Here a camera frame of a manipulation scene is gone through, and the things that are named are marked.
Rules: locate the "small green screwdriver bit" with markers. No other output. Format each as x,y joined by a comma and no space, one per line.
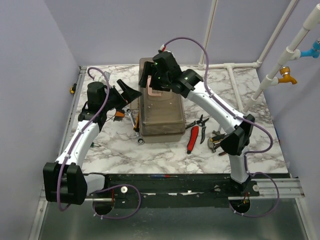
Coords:
94,145

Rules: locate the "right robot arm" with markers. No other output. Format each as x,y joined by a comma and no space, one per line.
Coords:
238,127

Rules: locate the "silver ratchet combination wrench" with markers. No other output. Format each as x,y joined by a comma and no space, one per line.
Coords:
139,139

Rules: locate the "translucent brown tool box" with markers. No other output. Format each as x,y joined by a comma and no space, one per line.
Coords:
161,116

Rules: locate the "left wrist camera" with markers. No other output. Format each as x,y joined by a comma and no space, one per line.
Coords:
106,76

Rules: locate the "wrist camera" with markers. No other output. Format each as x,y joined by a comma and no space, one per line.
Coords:
106,76
164,48

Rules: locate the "yellow utility knife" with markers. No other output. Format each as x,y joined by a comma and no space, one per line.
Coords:
136,122

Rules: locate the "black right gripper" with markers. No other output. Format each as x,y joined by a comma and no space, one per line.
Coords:
148,71

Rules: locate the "small black-handled ball hammer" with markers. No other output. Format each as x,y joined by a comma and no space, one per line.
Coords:
218,132

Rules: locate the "orange hex key set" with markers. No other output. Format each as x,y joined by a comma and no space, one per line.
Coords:
119,115

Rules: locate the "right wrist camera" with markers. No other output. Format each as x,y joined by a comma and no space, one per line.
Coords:
164,48

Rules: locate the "white pvc pipe frame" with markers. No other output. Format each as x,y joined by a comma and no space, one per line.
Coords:
237,31

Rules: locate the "yellow black screwdriver at edge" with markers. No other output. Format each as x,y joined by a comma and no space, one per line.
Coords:
73,88

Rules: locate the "black mounting rail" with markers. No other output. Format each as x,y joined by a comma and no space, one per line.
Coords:
128,191

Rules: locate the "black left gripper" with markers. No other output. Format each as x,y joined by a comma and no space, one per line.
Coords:
127,96

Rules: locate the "yellow black claw hammer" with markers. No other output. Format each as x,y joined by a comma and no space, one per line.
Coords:
214,142

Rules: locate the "red black handled tool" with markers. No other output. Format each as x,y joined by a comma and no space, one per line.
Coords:
193,138

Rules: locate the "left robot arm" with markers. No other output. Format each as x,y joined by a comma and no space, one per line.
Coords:
64,181

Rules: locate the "yellow brass tap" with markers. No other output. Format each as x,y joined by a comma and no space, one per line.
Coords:
285,72

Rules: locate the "blue pipe fitting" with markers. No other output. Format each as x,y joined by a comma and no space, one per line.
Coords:
313,52

